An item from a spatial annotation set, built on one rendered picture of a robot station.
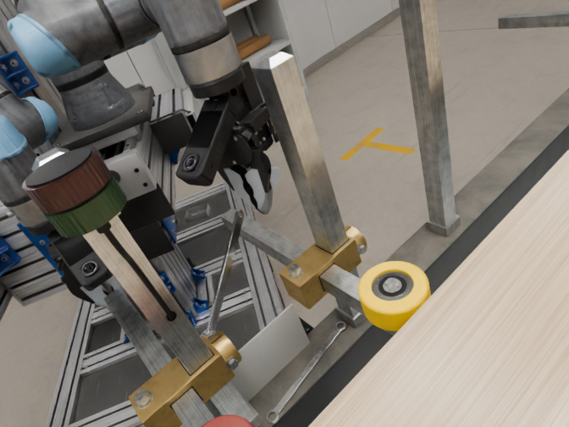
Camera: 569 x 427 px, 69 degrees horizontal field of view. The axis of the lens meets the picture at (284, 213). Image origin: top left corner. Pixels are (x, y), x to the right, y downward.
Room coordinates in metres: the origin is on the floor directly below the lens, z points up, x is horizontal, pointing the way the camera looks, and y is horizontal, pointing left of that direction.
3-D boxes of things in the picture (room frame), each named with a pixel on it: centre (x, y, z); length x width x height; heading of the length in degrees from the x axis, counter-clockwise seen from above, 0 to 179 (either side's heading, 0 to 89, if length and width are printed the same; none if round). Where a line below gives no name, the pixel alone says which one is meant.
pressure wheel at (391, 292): (0.32, -0.08, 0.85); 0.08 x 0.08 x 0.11
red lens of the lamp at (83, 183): (0.32, 0.15, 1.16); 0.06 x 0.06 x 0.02
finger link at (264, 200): (0.53, 0.00, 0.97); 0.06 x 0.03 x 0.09; 137
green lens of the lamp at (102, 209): (0.32, 0.15, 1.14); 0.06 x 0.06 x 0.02
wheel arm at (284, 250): (0.50, 0.01, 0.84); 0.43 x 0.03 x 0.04; 27
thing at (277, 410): (0.41, 0.05, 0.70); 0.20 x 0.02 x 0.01; 126
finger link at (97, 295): (0.60, 0.35, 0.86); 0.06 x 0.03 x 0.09; 27
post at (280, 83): (0.48, -0.05, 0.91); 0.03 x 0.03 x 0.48; 27
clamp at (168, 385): (0.35, 0.19, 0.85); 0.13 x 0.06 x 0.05; 117
